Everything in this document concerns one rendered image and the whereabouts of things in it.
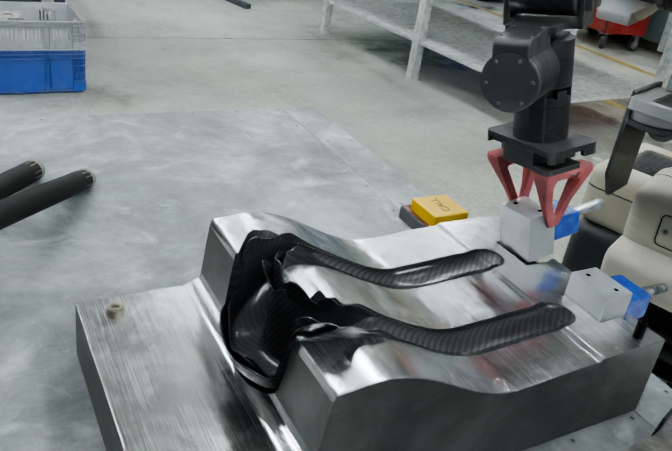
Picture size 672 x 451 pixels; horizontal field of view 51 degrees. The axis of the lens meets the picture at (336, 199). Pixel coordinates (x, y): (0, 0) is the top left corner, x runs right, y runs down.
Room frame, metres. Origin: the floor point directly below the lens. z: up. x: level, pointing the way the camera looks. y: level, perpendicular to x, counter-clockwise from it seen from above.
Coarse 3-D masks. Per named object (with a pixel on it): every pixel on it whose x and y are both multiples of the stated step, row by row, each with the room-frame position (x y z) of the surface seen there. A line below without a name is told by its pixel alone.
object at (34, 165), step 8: (32, 160) 0.87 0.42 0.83; (16, 168) 0.82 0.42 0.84; (24, 168) 0.83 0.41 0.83; (32, 168) 0.84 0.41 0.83; (40, 168) 0.86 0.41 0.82; (0, 176) 0.78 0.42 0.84; (8, 176) 0.79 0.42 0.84; (16, 176) 0.80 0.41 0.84; (24, 176) 0.82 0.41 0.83; (32, 176) 0.83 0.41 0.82; (40, 176) 0.86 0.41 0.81; (0, 184) 0.76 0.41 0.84; (8, 184) 0.77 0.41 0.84; (16, 184) 0.79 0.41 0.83; (24, 184) 0.81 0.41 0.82; (0, 192) 0.75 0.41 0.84; (8, 192) 0.77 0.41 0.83
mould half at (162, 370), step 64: (384, 256) 0.66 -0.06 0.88; (512, 256) 0.69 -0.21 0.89; (128, 320) 0.52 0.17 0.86; (192, 320) 0.53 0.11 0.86; (448, 320) 0.56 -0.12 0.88; (576, 320) 0.59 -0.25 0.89; (128, 384) 0.43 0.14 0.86; (192, 384) 0.45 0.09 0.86; (256, 384) 0.46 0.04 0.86; (320, 384) 0.39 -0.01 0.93; (384, 384) 0.40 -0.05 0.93; (448, 384) 0.43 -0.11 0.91; (512, 384) 0.48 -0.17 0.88; (576, 384) 0.52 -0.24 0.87; (640, 384) 0.57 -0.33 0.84; (128, 448) 0.37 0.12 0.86; (192, 448) 0.38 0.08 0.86; (256, 448) 0.39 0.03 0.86; (320, 448) 0.38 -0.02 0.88; (384, 448) 0.41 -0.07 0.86; (448, 448) 0.44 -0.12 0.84; (512, 448) 0.49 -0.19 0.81
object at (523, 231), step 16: (512, 208) 0.71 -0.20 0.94; (528, 208) 0.71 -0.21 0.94; (576, 208) 0.75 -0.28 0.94; (592, 208) 0.76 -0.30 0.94; (512, 224) 0.71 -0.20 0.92; (528, 224) 0.69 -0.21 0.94; (544, 224) 0.69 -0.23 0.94; (560, 224) 0.71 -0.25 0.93; (576, 224) 0.72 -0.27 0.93; (512, 240) 0.71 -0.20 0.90; (528, 240) 0.68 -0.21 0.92; (544, 240) 0.69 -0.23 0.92; (528, 256) 0.68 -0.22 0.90; (544, 256) 0.69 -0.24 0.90
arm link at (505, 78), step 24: (504, 0) 0.73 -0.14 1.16; (600, 0) 0.71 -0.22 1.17; (504, 24) 0.73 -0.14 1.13; (528, 24) 0.69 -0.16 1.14; (552, 24) 0.68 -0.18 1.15; (576, 24) 0.69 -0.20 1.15; (504, 48) 0.64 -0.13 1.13; (528, 48) 0.63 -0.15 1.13; (504, 72) 0.64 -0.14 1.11; (528, 72) 0.63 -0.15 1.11; (552, 72) 0.66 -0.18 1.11; (504, 96) 0.64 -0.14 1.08; (528, 96) 0.63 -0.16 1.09
